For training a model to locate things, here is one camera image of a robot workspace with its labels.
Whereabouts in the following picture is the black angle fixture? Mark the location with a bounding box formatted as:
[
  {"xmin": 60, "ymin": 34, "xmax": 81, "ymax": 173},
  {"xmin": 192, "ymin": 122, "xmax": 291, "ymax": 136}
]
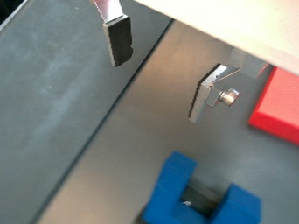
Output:
[{"xmin": 133, "ymin": 183, "xmax": 225, "ymax": 224}]

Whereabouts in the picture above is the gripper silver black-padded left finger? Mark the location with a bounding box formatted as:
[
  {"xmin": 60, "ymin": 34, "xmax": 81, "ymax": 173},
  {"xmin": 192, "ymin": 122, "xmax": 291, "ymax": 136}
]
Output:
[{"xmin": 92, "ymin": 0, "xmax": 133, "ymax": 67}]

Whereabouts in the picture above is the red base block with slots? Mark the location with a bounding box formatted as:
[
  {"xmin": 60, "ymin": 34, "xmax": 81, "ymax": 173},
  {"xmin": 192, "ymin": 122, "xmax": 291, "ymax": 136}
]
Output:
[{"xmin": 248, "ymin": 67, "xmax": 299, "ymax": 145}]

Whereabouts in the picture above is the blue U-shaped block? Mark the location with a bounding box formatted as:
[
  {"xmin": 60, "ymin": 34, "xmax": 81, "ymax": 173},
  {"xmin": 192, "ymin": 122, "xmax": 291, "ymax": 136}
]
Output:
[{"xmin": 143, "ymin": 151, "xmax": 261, "ymax": 224}]

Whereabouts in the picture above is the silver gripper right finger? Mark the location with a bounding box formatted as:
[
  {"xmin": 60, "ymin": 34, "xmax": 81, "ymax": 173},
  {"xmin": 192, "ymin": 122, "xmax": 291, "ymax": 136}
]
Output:
[{"xmin": 188, "ymin": 48, "xmax": 268, "ymax": 123}]

